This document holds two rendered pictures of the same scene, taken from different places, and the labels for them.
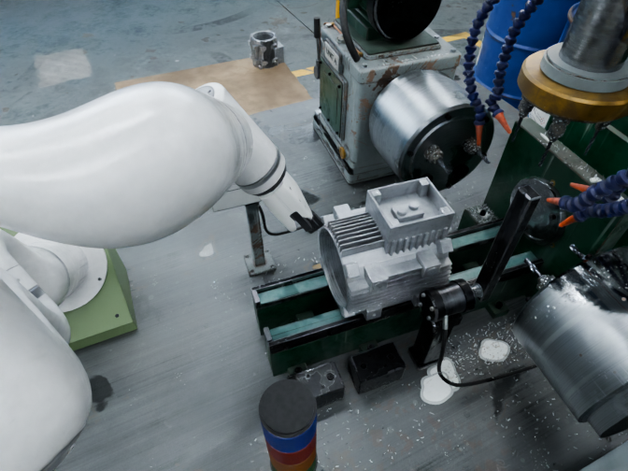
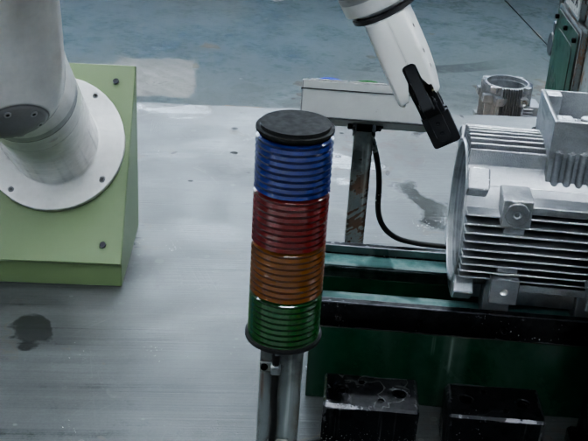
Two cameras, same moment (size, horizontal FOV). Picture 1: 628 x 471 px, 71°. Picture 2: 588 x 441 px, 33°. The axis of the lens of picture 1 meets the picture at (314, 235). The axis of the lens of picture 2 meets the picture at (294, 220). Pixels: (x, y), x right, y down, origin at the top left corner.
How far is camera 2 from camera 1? 0.56 m
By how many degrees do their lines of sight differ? 27
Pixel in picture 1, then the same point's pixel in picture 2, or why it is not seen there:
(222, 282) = not seen: hidden behind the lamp
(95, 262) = (107, 153)
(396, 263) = (560, 200)
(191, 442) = (135, 422)
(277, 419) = (276, 125)
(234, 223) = (331, 220)
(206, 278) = not seen: hidden behind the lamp
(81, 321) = (52, 233)
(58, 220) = not seen: outside the picture
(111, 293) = (108, 210)
